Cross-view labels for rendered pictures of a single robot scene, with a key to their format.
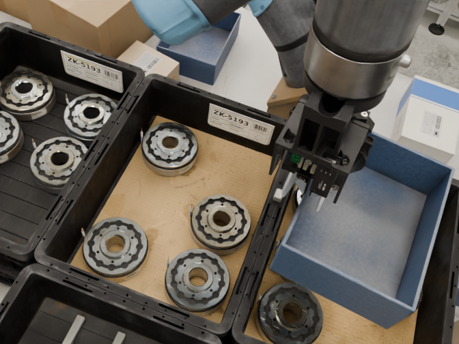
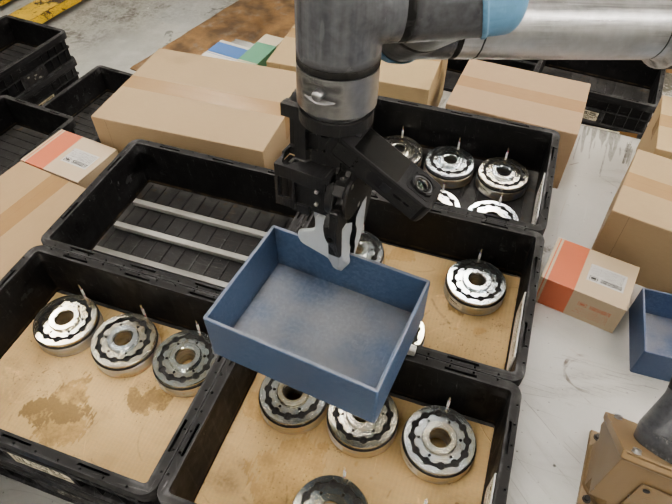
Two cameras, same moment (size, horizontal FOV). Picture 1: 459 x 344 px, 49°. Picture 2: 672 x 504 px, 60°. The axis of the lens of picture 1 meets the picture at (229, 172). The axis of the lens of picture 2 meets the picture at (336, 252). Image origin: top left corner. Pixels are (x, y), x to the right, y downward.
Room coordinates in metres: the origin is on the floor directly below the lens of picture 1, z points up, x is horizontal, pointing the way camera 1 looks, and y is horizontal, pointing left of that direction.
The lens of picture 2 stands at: (0.38, -0.53, 1.64)
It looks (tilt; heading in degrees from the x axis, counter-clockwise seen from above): 49 degrees down; 99
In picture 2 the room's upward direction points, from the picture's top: straight up
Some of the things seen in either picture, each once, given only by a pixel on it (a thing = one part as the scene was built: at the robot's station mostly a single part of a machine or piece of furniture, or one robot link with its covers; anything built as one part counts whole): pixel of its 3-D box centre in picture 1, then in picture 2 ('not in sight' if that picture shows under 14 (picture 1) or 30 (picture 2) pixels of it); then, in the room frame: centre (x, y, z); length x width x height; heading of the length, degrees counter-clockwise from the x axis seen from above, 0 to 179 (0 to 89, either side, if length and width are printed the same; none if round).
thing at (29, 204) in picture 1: (22, 143); (443, 179); (0.45, 0.37, 0.87); 0.40 x 0.30 x 0.11; 170
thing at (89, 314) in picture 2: not in sight; (65, 320); (-0.14, -0.07, 0.86); 0.10 x 0.10 x 0.01
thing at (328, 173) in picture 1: (328, 123); (328, 155); (0.30, -0.08, 1.26); 0.09 x 0.08 x 0.12; 163
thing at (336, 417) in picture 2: not in sight; (362, 415); (0.36, -0.16, 0.86); 0.10 x 0.10 x 0.01
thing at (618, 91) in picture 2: not in sight; (579, 125); (0.98, 1.32, 0.37); 0.40 x 0.30 x 0.45; 164
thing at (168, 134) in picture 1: (169, 142); (476, 280); (0.52, 0.12, 0.86); 0.05 x 0.05 x 0.01
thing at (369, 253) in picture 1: (363, 217); (320, 317); (0.31, -0.17, 1.11); 0.20 x 0.15 x 0.07; 164
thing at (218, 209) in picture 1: (221, 219); not in sight; (0.39, 0.00, 0.86); 0.05 x 0.05 x 0.01
